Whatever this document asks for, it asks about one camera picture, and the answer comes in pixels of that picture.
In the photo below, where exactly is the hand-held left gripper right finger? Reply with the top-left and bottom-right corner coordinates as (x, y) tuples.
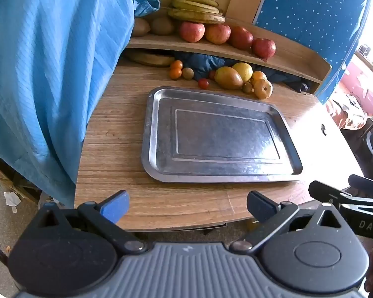
(229, 190), (350, 254)

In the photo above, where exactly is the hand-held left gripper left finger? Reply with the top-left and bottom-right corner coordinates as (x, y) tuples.
(28, 190), (146, 254)

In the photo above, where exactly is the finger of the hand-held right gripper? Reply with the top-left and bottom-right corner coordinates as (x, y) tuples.
(348, 174), (373, 197)
(308, 180), (373, 214)

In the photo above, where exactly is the metal tray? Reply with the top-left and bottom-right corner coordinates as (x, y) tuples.
(142, 86), (303, 184)

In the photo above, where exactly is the yellow-red mango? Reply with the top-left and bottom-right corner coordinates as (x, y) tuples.
(214, 67), (244, 90)

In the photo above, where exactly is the pink patterned fabric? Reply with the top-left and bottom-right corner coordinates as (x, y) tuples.
(325, 53), (373, 131)

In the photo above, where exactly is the yellow lemon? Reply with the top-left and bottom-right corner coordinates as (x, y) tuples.
(232, 62), (253, 82)

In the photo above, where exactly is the curved wooden shelf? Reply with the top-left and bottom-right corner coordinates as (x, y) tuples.
(124, 6), (333, 95)

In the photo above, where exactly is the overripe banana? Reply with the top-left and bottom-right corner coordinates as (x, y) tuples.
(124, 51), (175, 67)

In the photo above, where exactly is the light blue curtain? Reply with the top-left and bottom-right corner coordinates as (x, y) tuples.
(0, 0), (136, 207)

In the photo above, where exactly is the dark blue cloth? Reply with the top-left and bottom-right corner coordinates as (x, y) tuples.
(174, 53), (311, 93)

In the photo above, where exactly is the red apple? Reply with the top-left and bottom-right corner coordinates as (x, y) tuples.
(204, 24), (231, 44)
(252, 38), (277, 59)
(229, 26), (254, 50)
(179, 22), (206, 42)

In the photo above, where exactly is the blue dotted cloth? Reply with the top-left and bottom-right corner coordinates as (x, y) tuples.
(252, 0), (373, 104)

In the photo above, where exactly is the brown-spotted banana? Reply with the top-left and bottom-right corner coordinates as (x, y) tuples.
(167, 8), (226, 24)

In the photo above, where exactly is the yellow banana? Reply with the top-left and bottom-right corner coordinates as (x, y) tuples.
(171, 0), (221, 14)

